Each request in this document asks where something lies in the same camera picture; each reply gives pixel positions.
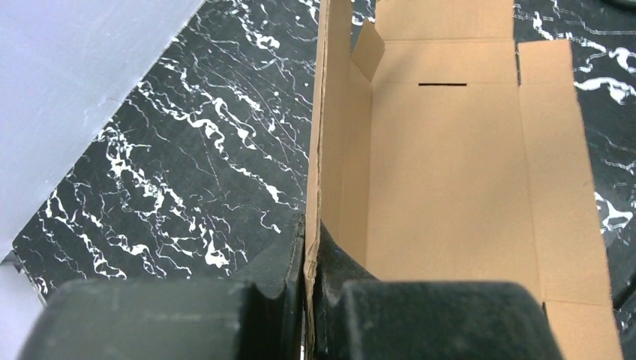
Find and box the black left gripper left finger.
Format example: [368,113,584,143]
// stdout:
[31,214,305,359]

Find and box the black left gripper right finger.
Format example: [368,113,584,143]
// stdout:
[313,227,562,359]

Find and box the brown cardboard box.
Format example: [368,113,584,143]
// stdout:
[304,1,623,359]

